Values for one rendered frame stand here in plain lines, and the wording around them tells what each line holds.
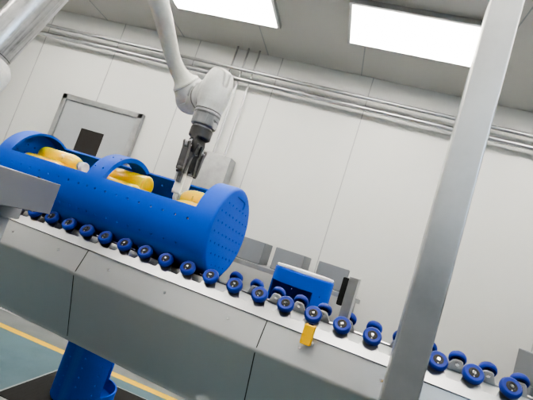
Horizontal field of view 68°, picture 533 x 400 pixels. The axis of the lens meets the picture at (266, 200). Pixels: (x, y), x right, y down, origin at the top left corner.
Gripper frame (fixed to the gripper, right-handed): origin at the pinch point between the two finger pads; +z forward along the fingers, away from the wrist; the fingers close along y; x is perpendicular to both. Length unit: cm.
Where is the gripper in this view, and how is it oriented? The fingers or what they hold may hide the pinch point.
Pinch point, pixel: (182, 185)
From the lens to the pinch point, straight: 134.3
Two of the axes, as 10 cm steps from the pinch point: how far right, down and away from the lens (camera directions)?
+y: 2.8, 2.0, 9.4
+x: -9.1, -2.7, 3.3
